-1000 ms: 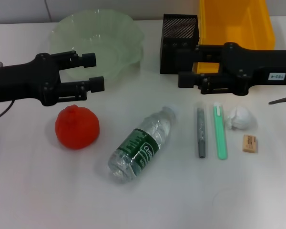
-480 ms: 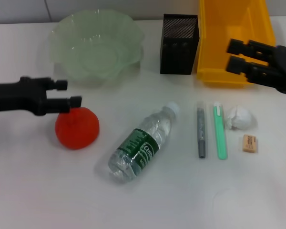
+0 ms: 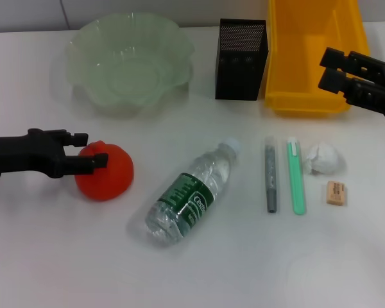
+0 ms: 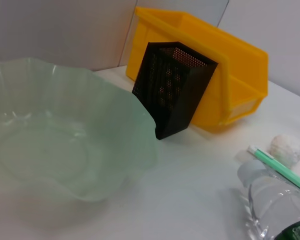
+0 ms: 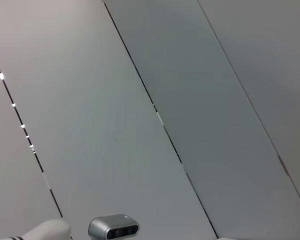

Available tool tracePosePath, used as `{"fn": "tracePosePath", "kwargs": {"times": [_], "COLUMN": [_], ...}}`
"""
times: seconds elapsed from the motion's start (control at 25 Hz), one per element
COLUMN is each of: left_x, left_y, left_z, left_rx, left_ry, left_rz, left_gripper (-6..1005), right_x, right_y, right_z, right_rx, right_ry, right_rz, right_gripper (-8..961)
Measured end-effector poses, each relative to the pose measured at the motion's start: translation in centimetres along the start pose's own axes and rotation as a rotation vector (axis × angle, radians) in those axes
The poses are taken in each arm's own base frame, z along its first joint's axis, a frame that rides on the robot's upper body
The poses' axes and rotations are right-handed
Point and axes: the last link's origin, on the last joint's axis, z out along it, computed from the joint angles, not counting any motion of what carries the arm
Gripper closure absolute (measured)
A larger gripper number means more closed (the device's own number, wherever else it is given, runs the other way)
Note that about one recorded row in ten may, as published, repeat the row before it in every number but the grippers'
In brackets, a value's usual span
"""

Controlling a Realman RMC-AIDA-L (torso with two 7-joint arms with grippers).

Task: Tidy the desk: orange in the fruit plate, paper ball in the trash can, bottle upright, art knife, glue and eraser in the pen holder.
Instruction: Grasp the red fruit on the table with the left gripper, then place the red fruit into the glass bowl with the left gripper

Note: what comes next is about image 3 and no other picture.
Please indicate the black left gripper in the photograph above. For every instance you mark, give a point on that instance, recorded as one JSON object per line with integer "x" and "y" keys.
{"x": 25, "y": 154}

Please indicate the black mesh pen holder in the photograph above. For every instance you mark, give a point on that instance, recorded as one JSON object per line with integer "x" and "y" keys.
{"x": 240, "y": 64}

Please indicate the yellow plastic bin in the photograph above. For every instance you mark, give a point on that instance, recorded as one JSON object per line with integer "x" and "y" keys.
{"x": 301, "y": 64}

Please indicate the red-orange toy orange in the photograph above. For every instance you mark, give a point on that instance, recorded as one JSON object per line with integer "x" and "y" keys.
{"x": 112, "y": 183}

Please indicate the green glass fruit plate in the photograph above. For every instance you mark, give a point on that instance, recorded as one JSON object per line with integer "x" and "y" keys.
{"x": 128, "y": 64}

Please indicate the clear green-label water bottle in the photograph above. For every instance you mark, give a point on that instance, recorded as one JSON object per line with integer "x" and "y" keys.
{"x": 183, "y": 199}

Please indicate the green plastic pen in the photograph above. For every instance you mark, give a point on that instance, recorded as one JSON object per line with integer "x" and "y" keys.
{"x": 296, "y": 179}

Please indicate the white paper ball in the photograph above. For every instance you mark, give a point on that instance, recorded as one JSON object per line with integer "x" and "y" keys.
{"x": 325, "y": 158}

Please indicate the beige eraser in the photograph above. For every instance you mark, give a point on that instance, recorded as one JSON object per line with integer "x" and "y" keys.
{"x": 336, "y": 192}

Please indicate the grey marker pen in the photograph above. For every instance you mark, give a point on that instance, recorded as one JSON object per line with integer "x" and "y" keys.
{"x": 271, "y": 176}

